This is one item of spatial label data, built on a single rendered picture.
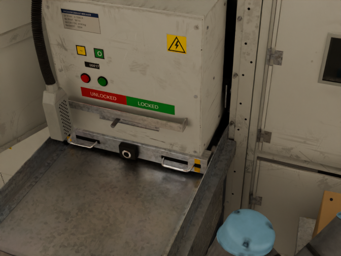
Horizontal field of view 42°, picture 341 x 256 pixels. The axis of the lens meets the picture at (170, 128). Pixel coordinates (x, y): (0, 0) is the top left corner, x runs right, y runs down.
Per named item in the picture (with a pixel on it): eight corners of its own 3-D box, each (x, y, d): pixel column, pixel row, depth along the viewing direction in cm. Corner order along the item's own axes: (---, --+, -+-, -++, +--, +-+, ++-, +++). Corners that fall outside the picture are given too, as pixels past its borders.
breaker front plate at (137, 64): (199, 162, 140) (201, 20, 111) (66, 130, 155) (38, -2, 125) (200, 159, 141) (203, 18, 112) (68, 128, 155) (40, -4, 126)
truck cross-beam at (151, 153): (206, 174, 142) (207, 161, 138) (62, 139, 158) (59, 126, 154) (211, 164, 145) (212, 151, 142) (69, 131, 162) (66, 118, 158)
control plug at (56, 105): (63, 141, 143) (53, 96, 132) (50, 138, 144) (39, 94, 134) (75, 128, 149) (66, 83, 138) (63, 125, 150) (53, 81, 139)
